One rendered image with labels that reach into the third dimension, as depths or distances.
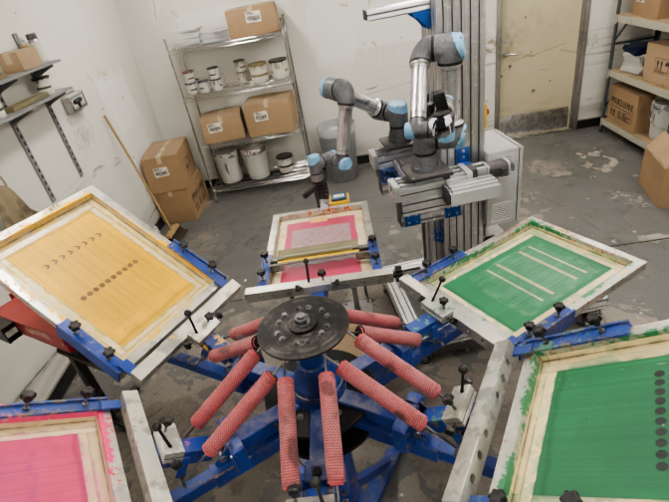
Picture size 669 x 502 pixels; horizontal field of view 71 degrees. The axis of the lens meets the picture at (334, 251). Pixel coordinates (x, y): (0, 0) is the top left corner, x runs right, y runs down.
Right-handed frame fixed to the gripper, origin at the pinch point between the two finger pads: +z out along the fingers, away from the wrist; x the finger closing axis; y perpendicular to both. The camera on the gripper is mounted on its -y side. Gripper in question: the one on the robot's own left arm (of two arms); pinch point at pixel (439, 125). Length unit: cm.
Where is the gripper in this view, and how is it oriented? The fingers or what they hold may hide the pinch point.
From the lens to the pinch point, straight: 187.1
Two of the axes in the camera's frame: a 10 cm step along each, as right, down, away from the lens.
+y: 2.9, 8.3, 4.8
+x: -9.2, 1.0, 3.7
